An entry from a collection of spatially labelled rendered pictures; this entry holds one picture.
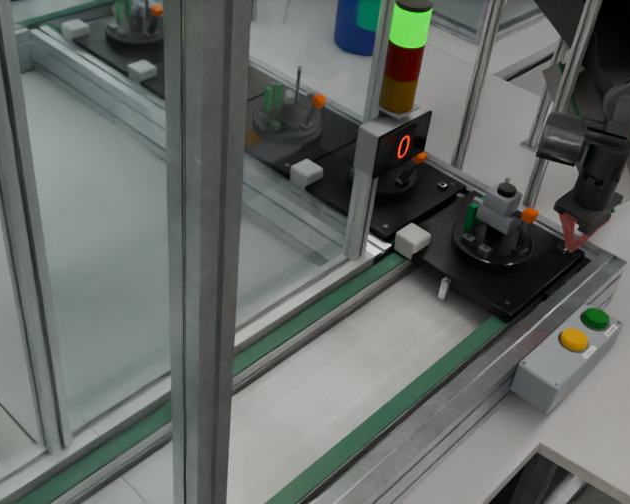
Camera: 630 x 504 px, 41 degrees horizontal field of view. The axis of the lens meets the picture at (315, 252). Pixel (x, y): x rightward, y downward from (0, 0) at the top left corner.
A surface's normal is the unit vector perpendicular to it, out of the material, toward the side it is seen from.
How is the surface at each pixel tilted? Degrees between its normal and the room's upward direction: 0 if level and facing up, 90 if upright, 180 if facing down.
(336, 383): 0
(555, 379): 0
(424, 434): 0
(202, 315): 90
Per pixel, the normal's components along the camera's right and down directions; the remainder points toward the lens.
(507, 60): 0.10, -0.77
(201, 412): 0.73, 0.49
